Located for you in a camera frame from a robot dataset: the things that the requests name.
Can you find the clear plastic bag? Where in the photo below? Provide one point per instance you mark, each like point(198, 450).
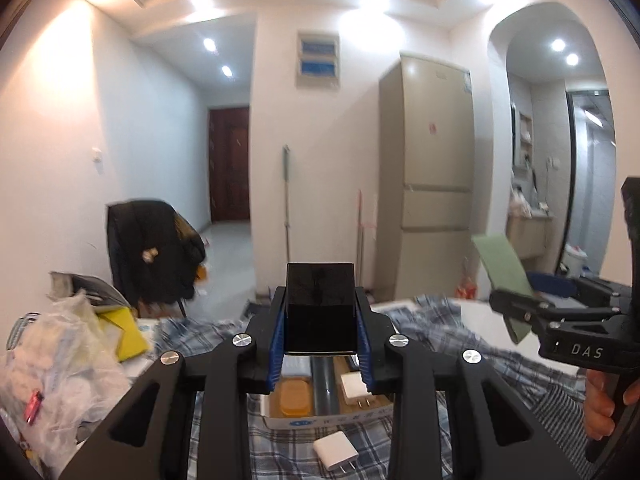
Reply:
point(65, 360)

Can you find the red lighter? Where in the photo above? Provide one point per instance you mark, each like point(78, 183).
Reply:
point(34, 406)

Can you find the white charger plug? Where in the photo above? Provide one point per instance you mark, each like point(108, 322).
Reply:
point(335, 451)
point(354, 387)

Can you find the grey tube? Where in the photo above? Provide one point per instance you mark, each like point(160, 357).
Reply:
point(325, 385)

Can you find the pale blue packet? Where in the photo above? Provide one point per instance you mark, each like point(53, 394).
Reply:
point(296, 367)

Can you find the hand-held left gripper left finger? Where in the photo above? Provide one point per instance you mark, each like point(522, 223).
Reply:
point(276, 340)

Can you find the black jacket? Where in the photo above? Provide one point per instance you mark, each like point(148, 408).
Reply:
point(145, 245)

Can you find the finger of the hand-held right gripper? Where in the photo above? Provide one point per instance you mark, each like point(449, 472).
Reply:
point(550, 284)
point(520, 305)

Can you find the round ceiling light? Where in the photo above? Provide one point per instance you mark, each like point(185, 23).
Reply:
point(572, 59)

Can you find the person's right hand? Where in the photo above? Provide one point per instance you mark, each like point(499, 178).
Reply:
point(597, 400)

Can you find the grey bag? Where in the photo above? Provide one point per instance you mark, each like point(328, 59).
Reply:
point(95, 287)

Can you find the black smartphone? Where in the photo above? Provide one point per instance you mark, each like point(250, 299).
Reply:
point(320, 310)

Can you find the orange soap bar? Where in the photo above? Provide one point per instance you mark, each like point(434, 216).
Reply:
point(294, 396)

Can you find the red bag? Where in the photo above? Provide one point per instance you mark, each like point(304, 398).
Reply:
point(466, 290)

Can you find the wall niche shelf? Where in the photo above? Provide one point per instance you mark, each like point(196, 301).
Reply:
point(524, 140)

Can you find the pink broom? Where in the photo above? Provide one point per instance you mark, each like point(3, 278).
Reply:
point(359, 240)

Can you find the green board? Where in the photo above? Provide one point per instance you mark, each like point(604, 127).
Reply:
point(500, 260)

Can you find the orange box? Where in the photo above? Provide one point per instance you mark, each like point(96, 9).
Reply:
point(201, 273)

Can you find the beige cabinet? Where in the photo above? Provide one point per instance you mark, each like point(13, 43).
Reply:
point(527, 235)

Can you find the yellow box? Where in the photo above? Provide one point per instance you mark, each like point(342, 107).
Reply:
point(127, 335)

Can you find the white bin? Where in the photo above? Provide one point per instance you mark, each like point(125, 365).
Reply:
point(573, 260)

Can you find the wall electrical panel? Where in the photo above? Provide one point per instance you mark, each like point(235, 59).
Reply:
point(318, 60)

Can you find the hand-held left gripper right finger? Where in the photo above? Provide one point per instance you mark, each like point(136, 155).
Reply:
point(364, 340)

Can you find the beige refrigerator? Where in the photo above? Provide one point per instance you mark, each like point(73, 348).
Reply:
point(430, 160)

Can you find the blue plaid shirt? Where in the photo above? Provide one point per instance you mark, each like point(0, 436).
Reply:
point(540, 400)

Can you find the cardboard box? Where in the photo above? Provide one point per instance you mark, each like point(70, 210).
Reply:
point(325, 422)

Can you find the dark red door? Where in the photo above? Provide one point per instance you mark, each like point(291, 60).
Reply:
point(229, 165)

